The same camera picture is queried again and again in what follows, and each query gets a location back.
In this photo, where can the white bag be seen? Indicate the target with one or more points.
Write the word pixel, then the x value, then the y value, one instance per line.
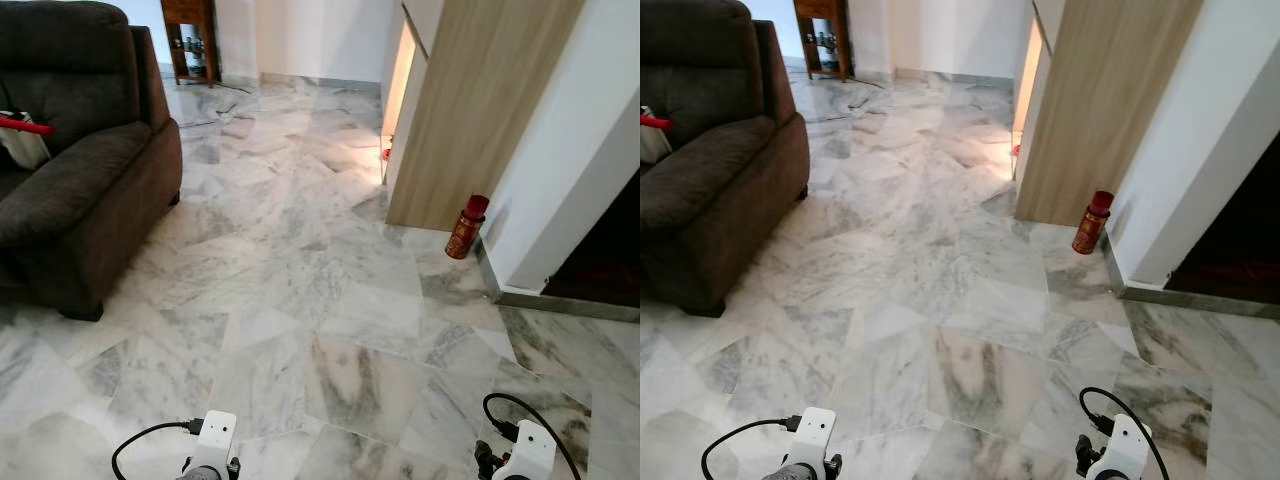
pixel 24 150
pixel 652 148

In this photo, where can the light wood cabinet panel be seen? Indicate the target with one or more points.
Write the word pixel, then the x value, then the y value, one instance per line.
pixel 1100 110
pixel 470 120

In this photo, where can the dark wooden shelf cabinet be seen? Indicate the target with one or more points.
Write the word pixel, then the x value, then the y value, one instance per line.
pixel 822 10
pixel 190 12

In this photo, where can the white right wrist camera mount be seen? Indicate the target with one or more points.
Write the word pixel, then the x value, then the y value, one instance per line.
pixel 1125 450
pixel 530 455

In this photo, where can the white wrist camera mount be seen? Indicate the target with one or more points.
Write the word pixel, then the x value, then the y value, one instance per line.
pixel 1125 450
pixel 815 435
pixel 215 440
pixel 530 455

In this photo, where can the red cylindrical canister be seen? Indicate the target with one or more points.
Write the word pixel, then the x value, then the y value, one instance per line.
pixel 1090 229
pixel 465 233

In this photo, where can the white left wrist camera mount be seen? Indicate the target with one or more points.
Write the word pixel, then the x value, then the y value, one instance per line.
pixel 815 435
pixel 215 440

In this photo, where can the dark brown fabric sofa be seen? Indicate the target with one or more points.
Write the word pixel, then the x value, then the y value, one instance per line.
pixel 725 170
pixel 90 170

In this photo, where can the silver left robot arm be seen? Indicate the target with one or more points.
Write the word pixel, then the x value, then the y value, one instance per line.
pixel 203 474
pixel 790 473

